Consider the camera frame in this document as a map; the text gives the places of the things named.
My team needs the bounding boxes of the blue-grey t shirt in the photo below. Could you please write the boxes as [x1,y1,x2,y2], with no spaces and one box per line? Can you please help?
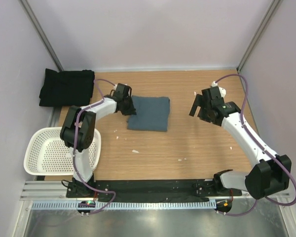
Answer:
[127,96,170,132]

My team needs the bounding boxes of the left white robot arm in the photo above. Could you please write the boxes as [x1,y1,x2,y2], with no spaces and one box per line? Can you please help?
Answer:
[60,83,136,198]

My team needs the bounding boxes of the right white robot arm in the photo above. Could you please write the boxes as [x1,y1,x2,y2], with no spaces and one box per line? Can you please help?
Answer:
[189,86,292,199]

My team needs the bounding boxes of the left aluminium corner post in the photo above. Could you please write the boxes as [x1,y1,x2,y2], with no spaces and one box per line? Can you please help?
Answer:
[19,0,64,72]

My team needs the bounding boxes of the white perforated plastic basket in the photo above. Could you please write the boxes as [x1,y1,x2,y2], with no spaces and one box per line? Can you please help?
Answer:
[24,127,101,181]

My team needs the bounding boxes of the aluminium corner post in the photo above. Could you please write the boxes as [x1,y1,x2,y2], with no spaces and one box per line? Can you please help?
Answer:
[19,0,64,72]
[237,0,283,73]

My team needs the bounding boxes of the white slotted cable duct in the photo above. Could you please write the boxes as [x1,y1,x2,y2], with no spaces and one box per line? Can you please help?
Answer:
[32,199,216,210]

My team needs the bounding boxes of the folded black t shirt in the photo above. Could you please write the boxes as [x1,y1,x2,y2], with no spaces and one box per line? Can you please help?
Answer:
[39,69,95,107]

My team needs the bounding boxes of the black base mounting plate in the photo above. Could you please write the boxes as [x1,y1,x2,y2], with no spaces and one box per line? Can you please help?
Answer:
[66,179,243,198]

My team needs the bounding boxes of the right aluminium corner post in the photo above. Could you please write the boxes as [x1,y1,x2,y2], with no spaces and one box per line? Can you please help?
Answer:
[237,0,283,73]

